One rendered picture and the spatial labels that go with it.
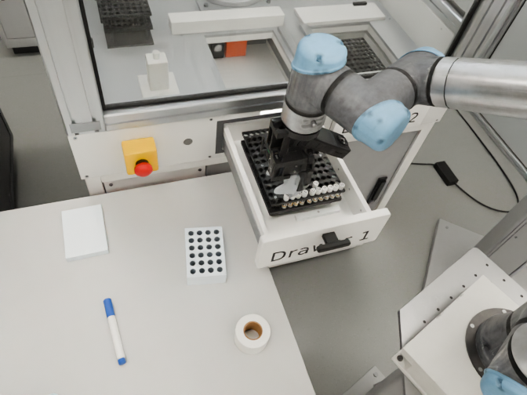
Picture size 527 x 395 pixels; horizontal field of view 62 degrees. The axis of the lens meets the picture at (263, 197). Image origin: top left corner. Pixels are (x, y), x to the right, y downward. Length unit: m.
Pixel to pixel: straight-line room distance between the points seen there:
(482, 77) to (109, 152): 0.76
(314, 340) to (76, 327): 1.04
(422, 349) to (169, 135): 0.70
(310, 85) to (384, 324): 1.38
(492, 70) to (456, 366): 0.56
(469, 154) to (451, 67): 2.00
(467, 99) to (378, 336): 1.33
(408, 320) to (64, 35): 0.89
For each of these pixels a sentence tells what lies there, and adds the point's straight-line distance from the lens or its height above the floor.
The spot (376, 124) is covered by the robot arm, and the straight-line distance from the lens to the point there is 0.63.
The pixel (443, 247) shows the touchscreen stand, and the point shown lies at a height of 0.03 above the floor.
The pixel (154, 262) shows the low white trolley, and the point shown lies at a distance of 1.02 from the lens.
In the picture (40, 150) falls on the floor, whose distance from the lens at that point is 2.35.
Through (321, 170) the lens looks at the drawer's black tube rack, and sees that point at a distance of 1.03.
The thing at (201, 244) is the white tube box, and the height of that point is 0.80.
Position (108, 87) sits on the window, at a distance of 0.96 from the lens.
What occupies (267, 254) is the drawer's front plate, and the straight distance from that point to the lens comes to 0.90.
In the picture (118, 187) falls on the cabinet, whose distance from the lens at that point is 1.18.
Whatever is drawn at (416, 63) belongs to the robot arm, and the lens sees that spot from 0.73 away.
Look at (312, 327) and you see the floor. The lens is 1.81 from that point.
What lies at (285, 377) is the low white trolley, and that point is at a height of 0.76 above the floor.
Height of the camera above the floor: 1.65
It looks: 53 degrees down
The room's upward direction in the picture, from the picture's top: 12 degrees clockwise
